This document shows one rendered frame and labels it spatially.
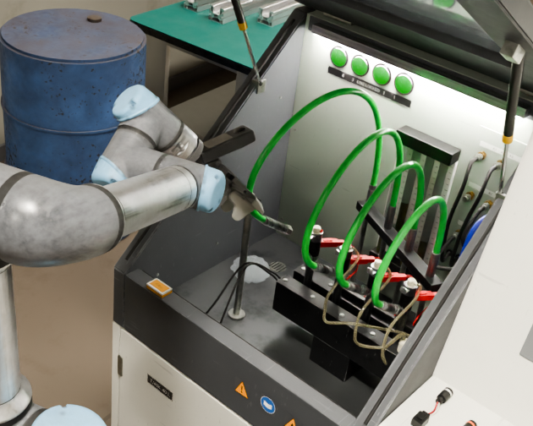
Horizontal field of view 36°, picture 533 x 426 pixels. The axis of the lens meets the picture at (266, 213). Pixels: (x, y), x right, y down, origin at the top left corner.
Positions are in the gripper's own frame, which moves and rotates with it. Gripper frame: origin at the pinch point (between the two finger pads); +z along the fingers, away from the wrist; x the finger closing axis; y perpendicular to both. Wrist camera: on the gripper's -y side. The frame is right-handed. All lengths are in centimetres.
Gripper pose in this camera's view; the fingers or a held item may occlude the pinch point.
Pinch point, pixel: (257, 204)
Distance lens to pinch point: 162.5
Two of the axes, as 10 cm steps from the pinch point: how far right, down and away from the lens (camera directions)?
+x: 4.6, 3.3, -8.2
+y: -6.5, 7.6, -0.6
